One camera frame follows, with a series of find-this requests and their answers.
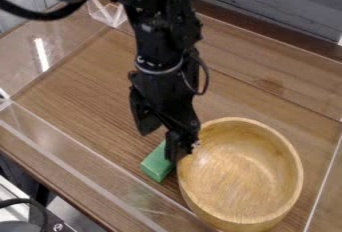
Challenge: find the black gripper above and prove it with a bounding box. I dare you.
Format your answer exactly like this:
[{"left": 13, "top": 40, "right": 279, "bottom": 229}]
[{"left": 128, "top": 48, "right": 208, "bottom": 164}]

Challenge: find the green rectangular block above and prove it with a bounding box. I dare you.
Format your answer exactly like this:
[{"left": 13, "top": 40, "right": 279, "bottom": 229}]
[{"left": 140, "top": 141, "right": 175, "bottom": 183}]

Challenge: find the brown wooden bowl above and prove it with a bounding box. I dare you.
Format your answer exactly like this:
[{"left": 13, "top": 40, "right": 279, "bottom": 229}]
[{"left": 177, "top": 117, "right": 304, "bottom": 232}]

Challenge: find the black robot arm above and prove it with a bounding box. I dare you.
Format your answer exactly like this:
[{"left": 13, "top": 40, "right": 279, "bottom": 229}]
[{"left": 61, "top": 0, "right": 208, "bottom": 162}]

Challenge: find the clear acrylic tray wall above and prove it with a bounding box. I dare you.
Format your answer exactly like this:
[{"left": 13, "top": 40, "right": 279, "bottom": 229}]
[{"left": 0, "top": 5, "right": 342, "bottom": 232}]

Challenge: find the clear acrylic corner bracket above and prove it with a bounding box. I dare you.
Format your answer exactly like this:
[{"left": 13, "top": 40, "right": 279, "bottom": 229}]
[{"left": 86, "top": 0, "right": 127, "bottom": 28}]

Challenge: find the black cable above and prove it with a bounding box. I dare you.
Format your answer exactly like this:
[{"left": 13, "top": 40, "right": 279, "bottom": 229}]
[{"left": 0, "top": 199, "right": 48, "bottom": 232}]

